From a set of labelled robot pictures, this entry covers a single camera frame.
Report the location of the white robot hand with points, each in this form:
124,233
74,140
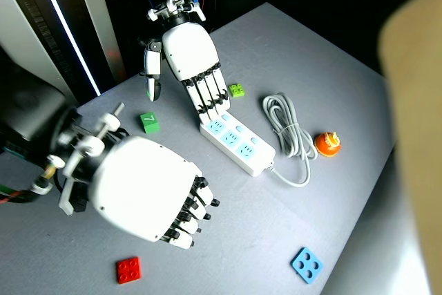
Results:
188,49
145,184

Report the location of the white power strip blue sockets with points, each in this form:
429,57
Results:
238,150

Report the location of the green cube with seven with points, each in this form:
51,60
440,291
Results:
150,124

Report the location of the lime green toy brick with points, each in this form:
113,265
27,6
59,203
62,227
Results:
237,90

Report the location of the red toy brick plate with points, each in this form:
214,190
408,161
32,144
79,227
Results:
128,270

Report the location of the white cabinet panel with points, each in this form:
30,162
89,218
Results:
100,15

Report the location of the white light strip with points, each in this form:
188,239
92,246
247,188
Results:
69,32

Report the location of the grey table cloth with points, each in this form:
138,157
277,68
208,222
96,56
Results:
276,222

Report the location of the orange toy cake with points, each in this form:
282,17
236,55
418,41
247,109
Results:
327,146

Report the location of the blue block with four holes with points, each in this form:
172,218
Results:
307,265

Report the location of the beige blurred panel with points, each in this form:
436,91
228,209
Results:
421,101

